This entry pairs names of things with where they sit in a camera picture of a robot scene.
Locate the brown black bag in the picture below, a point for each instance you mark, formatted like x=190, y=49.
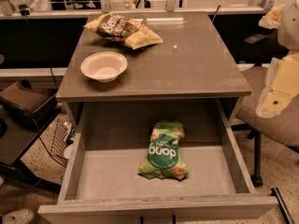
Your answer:
x=27, y=105

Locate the black side table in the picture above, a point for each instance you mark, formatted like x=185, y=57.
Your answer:
x=13, y=145

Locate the green rice chip bag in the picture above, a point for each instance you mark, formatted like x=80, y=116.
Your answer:
x=163, y=158

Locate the grey cabinet with counter top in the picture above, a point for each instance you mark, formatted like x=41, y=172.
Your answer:
x=192, y=62

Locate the office chair with tan seat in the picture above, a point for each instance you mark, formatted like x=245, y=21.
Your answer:
x=283, y=128

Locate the white sneaker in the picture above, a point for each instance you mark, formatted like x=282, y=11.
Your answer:
x=22, y=216

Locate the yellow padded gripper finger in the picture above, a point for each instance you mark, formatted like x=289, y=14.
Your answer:
x=281, y=86
x=271, y=19

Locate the black wire basket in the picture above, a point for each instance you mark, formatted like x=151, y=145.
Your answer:
x=61, y=140

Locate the white paper bowl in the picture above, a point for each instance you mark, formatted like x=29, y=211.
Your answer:
x=104, y=66

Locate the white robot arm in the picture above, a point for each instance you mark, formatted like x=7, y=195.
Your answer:
x=288, y=30

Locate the brown yellow chip bag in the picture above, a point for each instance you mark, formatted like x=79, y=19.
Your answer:
x=117, y=28

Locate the open grey top drawer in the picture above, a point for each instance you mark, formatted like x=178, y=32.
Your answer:
x=102, y=186

